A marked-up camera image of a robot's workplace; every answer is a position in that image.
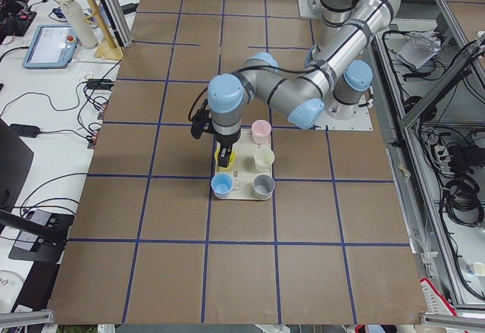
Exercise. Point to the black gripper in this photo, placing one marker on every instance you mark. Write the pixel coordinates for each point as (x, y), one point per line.
(226, 141)

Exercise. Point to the light blue ikea cup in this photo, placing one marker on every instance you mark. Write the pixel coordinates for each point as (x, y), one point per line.
(222, 185)

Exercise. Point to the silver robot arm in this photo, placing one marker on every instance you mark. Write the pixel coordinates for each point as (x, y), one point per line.
(330, 70)

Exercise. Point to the yellow ikea cup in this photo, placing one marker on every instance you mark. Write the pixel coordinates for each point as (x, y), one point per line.
(232, 160)

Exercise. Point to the cream ikea cup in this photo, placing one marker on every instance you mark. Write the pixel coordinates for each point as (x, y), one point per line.
(263, 159)

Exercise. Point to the pink ikea cup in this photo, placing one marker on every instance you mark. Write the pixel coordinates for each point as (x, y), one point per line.
(261, 131)

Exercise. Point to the grey ikea cup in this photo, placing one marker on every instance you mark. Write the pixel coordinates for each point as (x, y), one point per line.
(263, 186)

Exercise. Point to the cream serving tray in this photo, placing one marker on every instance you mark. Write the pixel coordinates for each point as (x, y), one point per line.
(244, 172)

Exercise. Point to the wooden mug tree stand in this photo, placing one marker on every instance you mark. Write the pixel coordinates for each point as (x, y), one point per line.
(108, 47)

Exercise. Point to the cream insulated bottle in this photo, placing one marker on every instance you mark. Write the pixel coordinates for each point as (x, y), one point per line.
(75, 16)

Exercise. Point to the upper blue teach pendant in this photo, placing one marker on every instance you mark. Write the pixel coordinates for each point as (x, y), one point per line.
(52, 47)

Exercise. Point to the black power brick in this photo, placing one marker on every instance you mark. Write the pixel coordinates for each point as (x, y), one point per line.
(25, 130)

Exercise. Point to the black monitor stand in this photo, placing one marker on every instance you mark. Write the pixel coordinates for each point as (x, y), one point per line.
(42, 235)

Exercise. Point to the crumpled white paper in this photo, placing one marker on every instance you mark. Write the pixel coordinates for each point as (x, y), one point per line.
(419, 49)

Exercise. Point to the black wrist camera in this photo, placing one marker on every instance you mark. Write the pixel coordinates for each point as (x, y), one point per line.
(201, 121)

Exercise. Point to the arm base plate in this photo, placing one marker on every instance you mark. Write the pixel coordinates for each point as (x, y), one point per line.
(310, 9)
(346, 109)

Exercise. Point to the aluminium frame post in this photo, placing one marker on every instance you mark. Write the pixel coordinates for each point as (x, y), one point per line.
(118, 22)

